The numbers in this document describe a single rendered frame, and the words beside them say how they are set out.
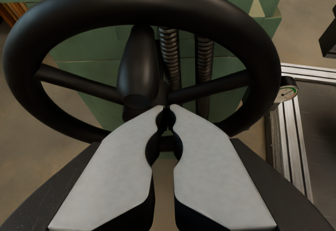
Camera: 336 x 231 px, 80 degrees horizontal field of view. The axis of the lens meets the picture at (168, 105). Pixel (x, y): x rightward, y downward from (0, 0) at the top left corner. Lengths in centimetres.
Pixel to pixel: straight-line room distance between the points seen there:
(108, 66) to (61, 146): 83
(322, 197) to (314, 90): 49
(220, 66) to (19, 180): 111
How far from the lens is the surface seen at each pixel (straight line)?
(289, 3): 214
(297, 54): 167
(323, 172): 100
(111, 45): 42
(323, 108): 115
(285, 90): 48
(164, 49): 26
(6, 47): 20
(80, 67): 49
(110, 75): 49
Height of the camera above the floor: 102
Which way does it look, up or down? 58 degrees down
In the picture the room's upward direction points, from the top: 4 degrees counter-clockwise
